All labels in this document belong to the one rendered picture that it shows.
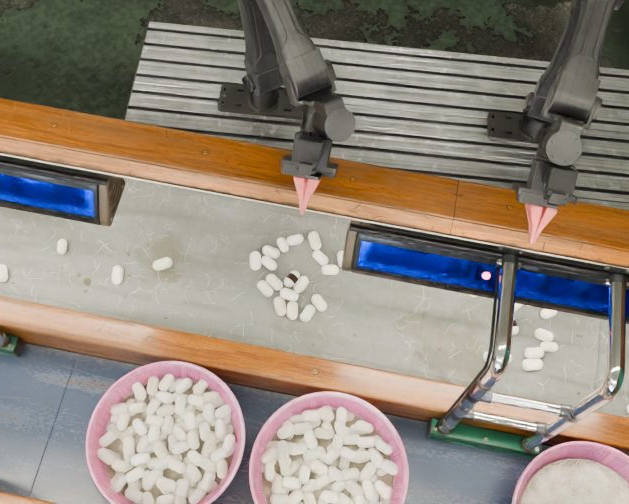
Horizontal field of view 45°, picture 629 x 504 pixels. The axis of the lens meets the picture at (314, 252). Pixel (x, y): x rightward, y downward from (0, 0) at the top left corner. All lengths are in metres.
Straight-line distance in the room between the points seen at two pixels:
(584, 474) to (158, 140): 1.02
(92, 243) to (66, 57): 1.34
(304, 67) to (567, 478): 0.84
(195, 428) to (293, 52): 0.67
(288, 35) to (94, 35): 1.53
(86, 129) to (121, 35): 1.20
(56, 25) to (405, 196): 1.69
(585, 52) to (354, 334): 0.63
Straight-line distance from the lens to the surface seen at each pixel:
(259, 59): 1.55
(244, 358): 1.35
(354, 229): 1.06
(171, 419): 1.37
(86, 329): 1.42
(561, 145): 1.28
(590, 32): 1.40
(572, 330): 1.49
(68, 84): 2.69
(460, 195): 1.52
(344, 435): 1.35
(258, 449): 1.32
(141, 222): 1.51
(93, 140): 1.60
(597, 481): 1.44
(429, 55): 1.83
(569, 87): 1.36
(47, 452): 1.47
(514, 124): 1.75
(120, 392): 1.39
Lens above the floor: 2.06
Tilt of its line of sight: 65 degrees down
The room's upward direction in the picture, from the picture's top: 4 degrees clockwise
